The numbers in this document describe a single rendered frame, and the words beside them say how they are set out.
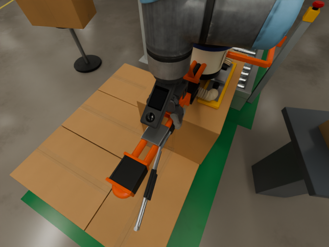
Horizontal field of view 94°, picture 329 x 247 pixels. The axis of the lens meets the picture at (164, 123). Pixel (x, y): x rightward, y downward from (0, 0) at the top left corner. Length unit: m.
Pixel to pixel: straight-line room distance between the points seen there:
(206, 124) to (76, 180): 0.82
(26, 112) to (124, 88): 1.43
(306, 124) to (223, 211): 0.90
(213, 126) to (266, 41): 0.45
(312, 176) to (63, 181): 1.31
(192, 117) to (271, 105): 1.75
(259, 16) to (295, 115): 0.97
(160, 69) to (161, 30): 0.07
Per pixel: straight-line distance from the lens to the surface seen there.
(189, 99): 0.55
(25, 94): 2.73
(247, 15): 0.26
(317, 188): 1.03
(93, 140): 1.16
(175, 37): 0.28
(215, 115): 0.71
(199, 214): 1.52
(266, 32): 0.28
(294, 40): 1.78
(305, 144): 1.11
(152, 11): 0.27
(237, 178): 1.68
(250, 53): 1.96
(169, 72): 0.31
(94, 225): 1.02
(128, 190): 0.41
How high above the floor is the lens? 1.50
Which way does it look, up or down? 58 degrees down
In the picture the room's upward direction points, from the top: straight up
